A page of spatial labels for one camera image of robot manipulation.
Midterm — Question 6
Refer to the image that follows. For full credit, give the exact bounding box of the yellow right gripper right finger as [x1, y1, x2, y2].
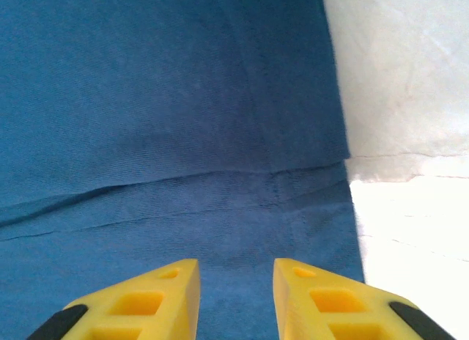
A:
[273, 258, 457, 340]

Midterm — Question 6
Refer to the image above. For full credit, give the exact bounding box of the navy blue printed t-shirt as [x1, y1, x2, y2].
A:
[0, 0, 366, 340]

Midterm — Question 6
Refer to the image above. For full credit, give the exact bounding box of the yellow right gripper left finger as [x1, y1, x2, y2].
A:
[27, 258, 202, 340]

